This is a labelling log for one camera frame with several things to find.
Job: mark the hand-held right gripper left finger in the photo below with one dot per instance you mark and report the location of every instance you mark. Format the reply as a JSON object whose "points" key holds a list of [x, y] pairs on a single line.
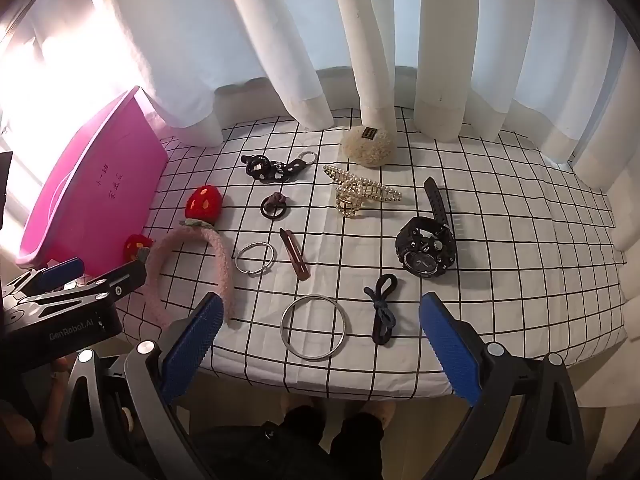
{"points": [[192, 355]]}

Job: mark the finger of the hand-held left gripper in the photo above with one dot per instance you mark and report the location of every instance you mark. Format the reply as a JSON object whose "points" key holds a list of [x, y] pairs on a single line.
{"points": [[60, 270], [125, 277]]}

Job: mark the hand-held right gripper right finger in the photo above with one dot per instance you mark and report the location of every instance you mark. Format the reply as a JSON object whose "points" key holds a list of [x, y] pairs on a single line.
{"points": [[450, 350]]}

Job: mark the pink plastic basin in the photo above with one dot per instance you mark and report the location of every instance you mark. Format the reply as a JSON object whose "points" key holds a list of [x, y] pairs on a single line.
{"points": [[100, 185]]}

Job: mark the large silver bangle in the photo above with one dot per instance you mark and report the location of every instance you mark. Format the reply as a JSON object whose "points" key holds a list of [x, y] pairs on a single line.
{"points": [[283, 329]]}

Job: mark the pink strawberry headband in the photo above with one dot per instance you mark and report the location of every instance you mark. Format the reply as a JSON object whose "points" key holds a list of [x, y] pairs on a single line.
{"points": [[220, 260]]}

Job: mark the black hair comb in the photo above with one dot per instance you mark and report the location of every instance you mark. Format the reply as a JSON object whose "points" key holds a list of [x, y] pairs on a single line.
{"points": [[425, 245]]}

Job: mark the brown hair clip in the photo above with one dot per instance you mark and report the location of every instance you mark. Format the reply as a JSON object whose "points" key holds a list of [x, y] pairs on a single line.
{"points": [[295, 260]]}

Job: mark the pearl hair claw clip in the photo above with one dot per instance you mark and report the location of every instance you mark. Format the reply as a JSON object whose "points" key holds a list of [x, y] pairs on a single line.
{"points": [[350, 195]]}

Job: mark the person's left hand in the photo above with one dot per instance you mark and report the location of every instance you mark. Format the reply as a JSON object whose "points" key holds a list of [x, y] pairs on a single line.
{"points": [[56, 395]]}

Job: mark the white checked tablecloth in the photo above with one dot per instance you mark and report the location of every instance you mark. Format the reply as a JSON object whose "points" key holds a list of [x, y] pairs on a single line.
{"points": [[500, 310]]}

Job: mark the small silver bangle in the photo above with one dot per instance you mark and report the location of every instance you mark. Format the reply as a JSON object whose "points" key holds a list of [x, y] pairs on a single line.
{"points": [[238, 259]]}

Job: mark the person's dark pants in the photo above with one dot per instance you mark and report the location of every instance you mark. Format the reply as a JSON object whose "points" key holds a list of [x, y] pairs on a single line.
{"points": [[300, 440]]}

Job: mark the white curtain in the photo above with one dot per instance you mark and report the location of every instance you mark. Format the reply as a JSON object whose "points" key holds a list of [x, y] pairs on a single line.
{"points": [[200, 35]]}

